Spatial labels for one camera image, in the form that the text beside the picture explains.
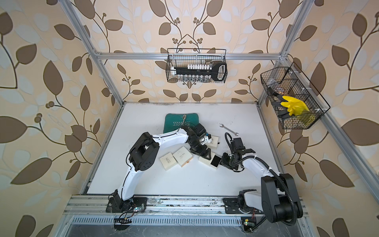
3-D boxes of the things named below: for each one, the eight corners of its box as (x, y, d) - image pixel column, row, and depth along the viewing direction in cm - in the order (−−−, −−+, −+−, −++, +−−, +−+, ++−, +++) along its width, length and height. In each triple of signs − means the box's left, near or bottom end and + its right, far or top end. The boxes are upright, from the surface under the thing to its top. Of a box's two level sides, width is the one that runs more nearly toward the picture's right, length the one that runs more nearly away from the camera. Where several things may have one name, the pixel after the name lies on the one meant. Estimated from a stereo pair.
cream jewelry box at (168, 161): (165, 171, 86) (164, 169, 85) (159, 160, 91) (158, 158, 89) (177, 163, 89) (177, 161, 88) (171, 153, 94) (171, 151, 92)
